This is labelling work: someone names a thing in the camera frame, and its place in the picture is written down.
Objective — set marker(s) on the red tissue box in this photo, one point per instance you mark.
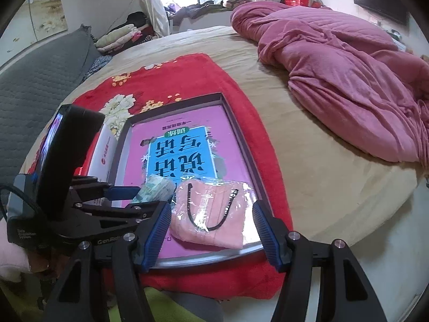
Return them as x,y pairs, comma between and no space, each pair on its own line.
99,156

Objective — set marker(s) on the wall painting panels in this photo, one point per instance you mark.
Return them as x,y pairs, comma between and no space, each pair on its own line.
35,21

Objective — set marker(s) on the red floral blanket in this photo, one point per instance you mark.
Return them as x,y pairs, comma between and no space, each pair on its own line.
193,75

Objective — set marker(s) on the blue patterned pillow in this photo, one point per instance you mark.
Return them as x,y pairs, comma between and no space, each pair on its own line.
97,65

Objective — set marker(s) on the white curtain left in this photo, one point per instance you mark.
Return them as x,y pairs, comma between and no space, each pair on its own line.
147,0

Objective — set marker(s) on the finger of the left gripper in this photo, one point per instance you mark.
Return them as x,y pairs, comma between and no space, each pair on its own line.
119,193

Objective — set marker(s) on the grey tray with pink book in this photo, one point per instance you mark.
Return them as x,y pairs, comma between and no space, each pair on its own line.
200,136

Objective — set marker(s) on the pink quilted comforter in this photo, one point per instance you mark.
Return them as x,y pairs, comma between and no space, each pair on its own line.
348,73

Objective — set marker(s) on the beige bed sheet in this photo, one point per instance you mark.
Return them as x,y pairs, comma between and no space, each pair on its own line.
333,189

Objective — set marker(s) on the grey quilted headboard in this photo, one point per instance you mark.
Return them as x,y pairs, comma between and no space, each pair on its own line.
33,88

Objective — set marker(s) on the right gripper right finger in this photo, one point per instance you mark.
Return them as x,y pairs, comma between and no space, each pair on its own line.
345,293

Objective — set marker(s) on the green floral tissue pack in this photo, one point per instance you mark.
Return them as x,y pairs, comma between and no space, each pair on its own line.
155,188

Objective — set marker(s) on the stack of folded blankets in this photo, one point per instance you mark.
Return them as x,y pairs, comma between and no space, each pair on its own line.
123,37

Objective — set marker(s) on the pink cloth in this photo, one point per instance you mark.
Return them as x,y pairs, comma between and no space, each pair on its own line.
213,212

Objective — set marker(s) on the clothes on window sill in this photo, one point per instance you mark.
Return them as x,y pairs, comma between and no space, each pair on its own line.
194,11

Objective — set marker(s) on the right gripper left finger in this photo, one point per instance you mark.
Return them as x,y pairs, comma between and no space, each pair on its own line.
79,294

